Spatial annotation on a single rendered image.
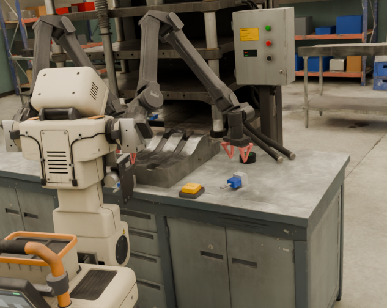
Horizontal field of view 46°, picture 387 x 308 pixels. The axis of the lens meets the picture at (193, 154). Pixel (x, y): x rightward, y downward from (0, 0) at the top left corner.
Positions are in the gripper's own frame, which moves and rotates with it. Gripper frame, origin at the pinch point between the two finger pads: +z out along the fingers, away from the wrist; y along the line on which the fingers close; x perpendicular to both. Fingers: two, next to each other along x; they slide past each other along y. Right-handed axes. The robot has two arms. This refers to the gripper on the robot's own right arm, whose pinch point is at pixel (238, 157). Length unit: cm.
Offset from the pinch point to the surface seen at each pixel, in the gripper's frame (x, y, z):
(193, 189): 19.8, 6.7, 8.8
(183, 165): 7.8, 27.0, 6.5
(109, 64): -23, 131, -29
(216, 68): -47, 59, -26
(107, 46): -24, 131, -40
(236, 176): 1.0, 0.7, 8.2
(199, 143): -7.1, 32.1, 1.3
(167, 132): -6, 54, -1
